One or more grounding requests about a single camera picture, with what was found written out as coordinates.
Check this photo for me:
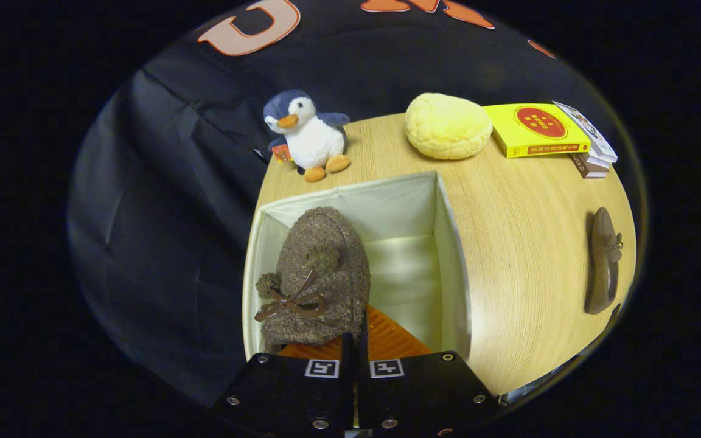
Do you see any brown fuzzy shoe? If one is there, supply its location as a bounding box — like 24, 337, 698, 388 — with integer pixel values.
254, 206, 371, 355
584, 207, 624, 316

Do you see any brown-spined book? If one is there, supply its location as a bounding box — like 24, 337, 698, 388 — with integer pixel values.
569, 152, 610, 180

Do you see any yellow round plush cushion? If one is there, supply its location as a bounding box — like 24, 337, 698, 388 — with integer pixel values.
404, 92, 493, 161

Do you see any cream fabric storage box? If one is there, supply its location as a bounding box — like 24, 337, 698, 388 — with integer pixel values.
242, 171, 472, 367

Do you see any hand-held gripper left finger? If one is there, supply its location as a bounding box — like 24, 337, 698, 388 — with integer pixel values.
214, 332, 358, 436

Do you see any penguin plush toy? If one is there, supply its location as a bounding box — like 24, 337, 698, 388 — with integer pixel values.
263, 89, 352, 184

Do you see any black backdrop cloth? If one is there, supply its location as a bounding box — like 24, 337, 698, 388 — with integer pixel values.
68, 0, 577, 409

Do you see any yellow book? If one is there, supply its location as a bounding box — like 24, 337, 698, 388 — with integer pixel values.
483, 103, 592, 159

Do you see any white bird-print book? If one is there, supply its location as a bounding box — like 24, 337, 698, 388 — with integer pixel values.
553, 100, 619, 164

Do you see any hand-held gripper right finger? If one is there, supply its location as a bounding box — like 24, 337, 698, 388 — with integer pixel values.
357, 304, 501, 436

